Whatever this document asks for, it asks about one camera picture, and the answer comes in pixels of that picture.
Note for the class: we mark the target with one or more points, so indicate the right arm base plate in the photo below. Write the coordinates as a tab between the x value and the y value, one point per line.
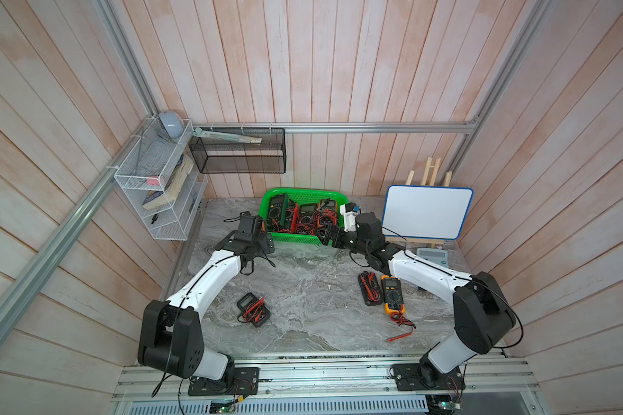
410	377

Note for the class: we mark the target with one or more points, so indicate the red clamp multimeter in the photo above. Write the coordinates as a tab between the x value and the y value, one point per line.
292	217

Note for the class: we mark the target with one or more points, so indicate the white wire wall shelf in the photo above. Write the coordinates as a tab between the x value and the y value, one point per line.
147	167

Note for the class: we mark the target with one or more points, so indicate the small black red multimeter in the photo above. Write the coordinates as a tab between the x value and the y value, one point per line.
253	310

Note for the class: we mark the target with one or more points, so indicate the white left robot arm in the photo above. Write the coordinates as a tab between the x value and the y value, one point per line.
171	338

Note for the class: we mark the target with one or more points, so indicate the wooden easel stand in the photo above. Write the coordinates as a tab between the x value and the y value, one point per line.
425	176

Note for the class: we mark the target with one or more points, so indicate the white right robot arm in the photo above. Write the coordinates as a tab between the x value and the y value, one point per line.
482	315

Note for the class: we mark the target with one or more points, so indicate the black mesh wall basket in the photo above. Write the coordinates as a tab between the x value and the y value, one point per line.
239	150

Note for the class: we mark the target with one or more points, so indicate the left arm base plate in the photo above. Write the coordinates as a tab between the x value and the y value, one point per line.
237	381

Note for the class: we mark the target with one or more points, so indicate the grey computer mouse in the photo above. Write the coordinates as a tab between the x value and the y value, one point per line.
173	124

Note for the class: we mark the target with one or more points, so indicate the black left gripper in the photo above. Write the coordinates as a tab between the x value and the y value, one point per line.
266	244

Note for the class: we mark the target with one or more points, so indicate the black multimeter with red leads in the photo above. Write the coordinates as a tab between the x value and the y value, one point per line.
370	288

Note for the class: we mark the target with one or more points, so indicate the large red Aneng multimeter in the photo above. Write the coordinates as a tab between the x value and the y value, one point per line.
306	224

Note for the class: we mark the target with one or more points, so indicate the orange Victor multimeter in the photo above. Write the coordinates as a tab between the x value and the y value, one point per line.
326	214

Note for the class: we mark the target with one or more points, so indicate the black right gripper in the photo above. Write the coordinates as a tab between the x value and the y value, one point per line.
324	240

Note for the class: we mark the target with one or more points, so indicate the yellow clamp meter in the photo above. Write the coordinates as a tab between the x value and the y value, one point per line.
392	294

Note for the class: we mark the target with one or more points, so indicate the light blue calculator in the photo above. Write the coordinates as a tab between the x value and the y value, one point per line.
434	255

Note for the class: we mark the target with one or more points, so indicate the blue framed whiteboard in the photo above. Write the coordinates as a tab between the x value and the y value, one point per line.
425	211

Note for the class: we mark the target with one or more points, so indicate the book in wire shelf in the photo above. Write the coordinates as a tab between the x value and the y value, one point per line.
157	199

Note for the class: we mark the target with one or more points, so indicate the red loose test probe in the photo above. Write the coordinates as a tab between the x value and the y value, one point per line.
399	337

